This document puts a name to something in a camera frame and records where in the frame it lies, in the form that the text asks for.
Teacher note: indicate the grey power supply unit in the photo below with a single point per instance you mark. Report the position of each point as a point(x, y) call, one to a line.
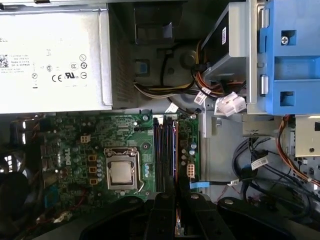
point(50, 50)

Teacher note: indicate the black optical drive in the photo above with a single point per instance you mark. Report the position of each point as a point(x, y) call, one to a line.
point(215, 42)

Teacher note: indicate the black PC case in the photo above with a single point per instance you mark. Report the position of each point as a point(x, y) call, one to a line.
point(225, 155)

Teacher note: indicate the green motherboard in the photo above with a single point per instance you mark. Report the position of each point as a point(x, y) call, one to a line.
point(120, 130)

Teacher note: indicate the black case fan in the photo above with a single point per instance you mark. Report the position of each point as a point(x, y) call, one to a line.
point(15, 195)

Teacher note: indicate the blue plastic clip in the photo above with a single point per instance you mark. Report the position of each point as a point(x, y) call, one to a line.
point(142, 68)

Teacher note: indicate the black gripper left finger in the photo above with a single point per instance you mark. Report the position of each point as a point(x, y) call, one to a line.
point(162, 217)

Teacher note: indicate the black RAM slot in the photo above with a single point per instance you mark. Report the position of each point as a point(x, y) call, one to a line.
point(155, 155)
point(162, 155)

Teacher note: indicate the installed black RAM stick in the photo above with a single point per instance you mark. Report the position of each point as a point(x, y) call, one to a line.
point(169, 150)

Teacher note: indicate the silver CPU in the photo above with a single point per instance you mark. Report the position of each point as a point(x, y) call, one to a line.
point(121, 172)

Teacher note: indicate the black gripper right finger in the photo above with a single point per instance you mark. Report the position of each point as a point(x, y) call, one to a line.
point(197, 220)

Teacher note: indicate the grey metal drive cage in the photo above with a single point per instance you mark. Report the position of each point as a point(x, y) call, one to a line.
point(241, 65)

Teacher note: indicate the blue drive latch carrier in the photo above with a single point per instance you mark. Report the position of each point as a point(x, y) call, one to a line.
point(295, 75)

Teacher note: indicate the metal locking lever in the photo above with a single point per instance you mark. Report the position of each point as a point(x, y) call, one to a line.
point(141, 188)

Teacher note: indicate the metal socket cover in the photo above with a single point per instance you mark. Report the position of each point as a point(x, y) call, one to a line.
point(121, 187)

